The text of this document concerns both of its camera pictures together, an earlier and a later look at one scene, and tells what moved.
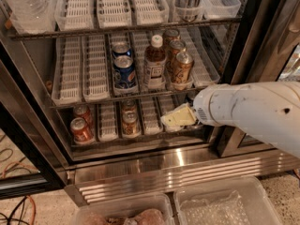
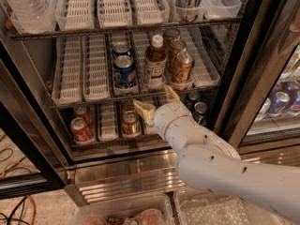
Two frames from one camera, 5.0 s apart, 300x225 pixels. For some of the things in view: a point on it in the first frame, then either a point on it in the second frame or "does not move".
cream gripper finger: (178, 117) -> (147, 112)
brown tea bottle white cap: (156, 61) does not move
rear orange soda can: (83, 112) does not move
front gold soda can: (182, 67) does not move
